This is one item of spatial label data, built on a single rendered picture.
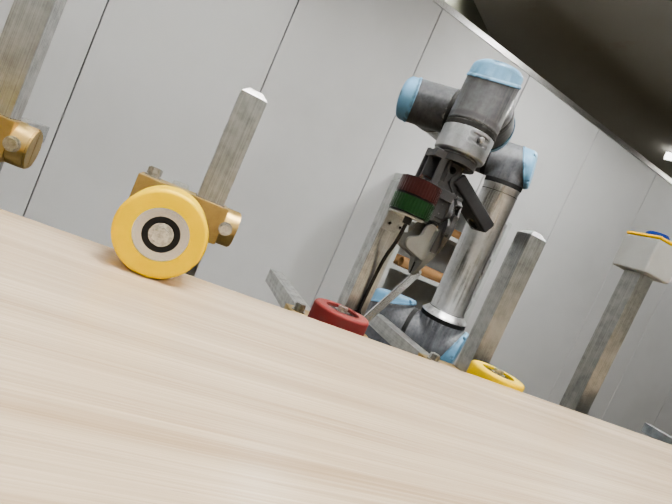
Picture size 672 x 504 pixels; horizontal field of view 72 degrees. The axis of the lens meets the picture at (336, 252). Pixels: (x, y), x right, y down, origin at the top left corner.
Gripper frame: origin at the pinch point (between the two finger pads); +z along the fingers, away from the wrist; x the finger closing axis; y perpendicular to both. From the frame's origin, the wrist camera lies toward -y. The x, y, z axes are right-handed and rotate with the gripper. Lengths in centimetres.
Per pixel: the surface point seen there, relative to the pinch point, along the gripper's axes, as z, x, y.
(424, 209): -7.9, 15.7, 11.9
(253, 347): 10, 38, 32
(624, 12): -239, -229, -200
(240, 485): 10, 55, 35
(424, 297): 24, -276, -177
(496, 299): -0.9, 8.6, -11.0
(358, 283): 5.4, 9.6, 13.4
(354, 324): 9.5, 18.5, 15.5
